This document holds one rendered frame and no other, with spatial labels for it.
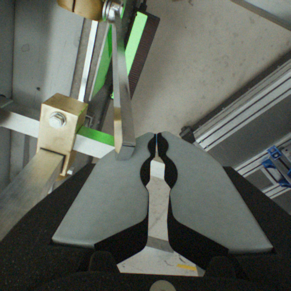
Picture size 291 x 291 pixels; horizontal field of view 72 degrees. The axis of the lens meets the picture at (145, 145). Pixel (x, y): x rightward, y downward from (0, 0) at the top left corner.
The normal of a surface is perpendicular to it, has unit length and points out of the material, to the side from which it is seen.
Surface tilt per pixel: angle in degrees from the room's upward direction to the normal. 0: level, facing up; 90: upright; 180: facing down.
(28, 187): 90
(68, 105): 90
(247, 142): 0
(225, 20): 0
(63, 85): 0
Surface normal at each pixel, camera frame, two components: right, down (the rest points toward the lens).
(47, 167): 0.36, -0.79
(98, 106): -0.04, 0.52
